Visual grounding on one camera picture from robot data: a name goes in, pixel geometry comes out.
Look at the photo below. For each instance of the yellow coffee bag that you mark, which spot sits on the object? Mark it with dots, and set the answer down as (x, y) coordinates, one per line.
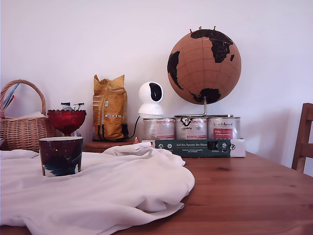
(108, 110)

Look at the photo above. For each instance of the red coffee cup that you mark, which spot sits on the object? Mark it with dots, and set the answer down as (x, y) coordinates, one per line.
(61, 156)

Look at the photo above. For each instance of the tin can red label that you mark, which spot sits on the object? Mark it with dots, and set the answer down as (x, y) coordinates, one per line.
(159, 128)

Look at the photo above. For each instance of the tin can recycling mark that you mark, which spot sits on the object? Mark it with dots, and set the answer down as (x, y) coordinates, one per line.
(191, 128)

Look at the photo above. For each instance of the metal globe stand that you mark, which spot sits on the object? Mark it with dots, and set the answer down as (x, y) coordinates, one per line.
(205, 107)

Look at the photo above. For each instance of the green white cardboard tray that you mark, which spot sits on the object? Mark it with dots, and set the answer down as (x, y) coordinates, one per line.
(195, 148)

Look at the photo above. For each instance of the round cork trivet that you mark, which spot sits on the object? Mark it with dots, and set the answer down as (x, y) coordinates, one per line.
(97, 146)

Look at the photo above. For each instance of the tin can script label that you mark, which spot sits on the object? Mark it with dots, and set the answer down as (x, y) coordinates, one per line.
(223, 127)

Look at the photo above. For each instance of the cork globe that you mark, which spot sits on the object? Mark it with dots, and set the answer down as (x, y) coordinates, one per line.
(203, 66)

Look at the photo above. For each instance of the green white sachet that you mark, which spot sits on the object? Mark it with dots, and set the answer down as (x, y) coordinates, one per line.
(78, 105)

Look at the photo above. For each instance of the white cloth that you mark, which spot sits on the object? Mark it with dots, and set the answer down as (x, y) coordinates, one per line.
(110, 183)

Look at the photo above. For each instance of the red glass bowl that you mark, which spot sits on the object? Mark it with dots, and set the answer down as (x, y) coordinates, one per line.
(66, 120)

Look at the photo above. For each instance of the black white sachet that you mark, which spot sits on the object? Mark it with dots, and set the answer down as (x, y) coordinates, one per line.
(65, 105)

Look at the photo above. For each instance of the wicker basket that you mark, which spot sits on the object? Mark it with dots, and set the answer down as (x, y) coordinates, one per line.
(22, 132)

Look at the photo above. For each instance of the blue pen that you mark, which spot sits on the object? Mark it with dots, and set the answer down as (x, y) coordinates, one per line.
(11, 94)

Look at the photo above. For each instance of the red pen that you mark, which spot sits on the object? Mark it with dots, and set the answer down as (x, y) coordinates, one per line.
(9, 101)

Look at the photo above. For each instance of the wooden chair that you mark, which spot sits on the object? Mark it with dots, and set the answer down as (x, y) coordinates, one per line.
(304, 137)

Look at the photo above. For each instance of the white security camera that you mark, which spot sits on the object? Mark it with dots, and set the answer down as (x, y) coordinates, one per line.
(149, 102)

